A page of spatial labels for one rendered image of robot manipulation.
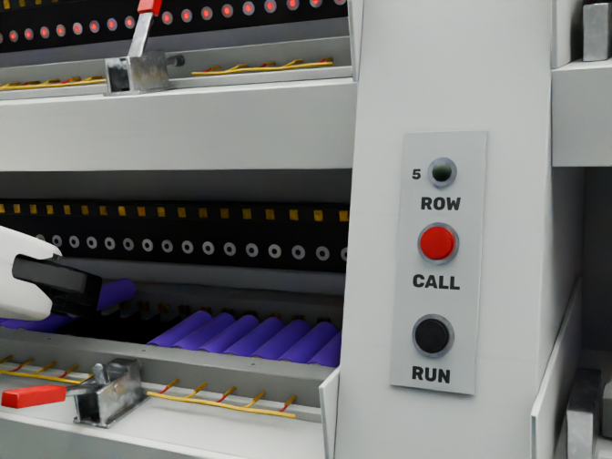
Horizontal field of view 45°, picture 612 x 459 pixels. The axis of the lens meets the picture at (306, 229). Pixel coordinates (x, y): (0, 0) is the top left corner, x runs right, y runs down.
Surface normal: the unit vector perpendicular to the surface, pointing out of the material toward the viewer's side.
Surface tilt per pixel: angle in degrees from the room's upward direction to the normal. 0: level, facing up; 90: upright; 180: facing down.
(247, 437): 20
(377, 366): 90
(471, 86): 90
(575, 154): 110
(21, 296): 96
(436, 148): 90
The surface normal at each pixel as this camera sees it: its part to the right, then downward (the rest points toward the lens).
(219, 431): -0.08, -0.97
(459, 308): -0.43, -0.10
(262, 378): -0.43, 0.25
